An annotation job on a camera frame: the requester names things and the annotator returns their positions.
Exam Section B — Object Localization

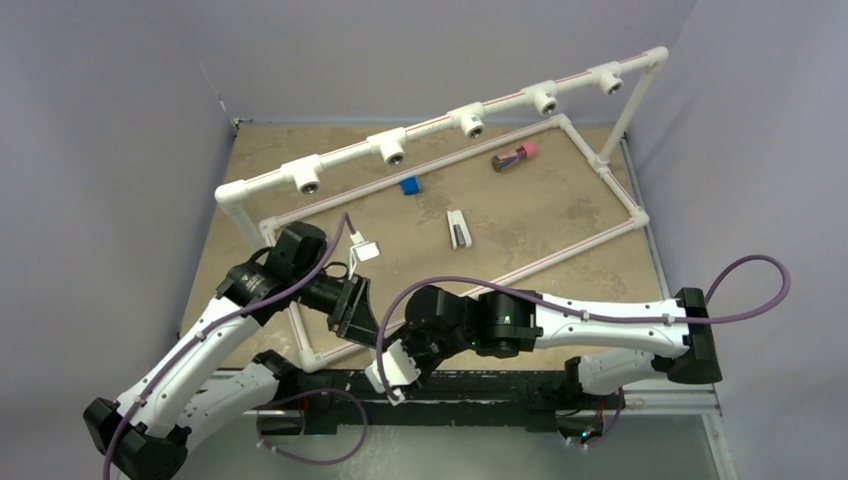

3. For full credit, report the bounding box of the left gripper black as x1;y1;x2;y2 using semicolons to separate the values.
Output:
292;268;385;349

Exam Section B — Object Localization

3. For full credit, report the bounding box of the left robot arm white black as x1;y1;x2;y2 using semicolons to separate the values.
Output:
83;214;366;479

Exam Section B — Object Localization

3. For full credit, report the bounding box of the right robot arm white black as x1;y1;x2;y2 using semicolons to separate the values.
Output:
384;286;723;407

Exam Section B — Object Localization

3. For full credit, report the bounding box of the white stapler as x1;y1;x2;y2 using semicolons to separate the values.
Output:
446;210;473;250

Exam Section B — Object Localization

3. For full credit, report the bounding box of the blue rectangular block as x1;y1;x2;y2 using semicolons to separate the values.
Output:
399;176;422;196

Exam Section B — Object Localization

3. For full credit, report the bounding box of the colourful tube with pink cap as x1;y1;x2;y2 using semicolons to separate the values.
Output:
490;142;537;173

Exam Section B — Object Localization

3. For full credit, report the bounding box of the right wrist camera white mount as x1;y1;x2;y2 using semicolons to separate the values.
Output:
364;340;421;406

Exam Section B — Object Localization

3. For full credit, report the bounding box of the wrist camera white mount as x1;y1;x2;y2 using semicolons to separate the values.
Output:
364;340;421;406
350;232;381;262

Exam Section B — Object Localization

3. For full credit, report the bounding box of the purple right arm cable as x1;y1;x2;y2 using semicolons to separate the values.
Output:
374;254;792;405

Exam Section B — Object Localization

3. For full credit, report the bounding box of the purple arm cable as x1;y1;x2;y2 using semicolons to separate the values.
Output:
374;254;792;405
100;211;352;480

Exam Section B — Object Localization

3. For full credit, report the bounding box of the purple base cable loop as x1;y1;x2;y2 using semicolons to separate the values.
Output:
254;386;370;466

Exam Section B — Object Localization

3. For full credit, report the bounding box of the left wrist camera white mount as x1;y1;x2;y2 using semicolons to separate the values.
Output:
350;232;381;262

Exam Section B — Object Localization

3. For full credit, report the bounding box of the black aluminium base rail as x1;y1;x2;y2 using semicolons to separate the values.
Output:
258;370;718;439

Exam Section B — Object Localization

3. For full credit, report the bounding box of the white PVC pipe frame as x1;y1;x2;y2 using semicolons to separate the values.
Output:
214;46;670;374

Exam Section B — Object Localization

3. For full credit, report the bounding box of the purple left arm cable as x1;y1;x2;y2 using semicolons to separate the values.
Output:
100;211;352;480

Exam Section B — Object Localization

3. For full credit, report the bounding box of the metal corner bracket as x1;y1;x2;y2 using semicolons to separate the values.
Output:
230;117;253;130

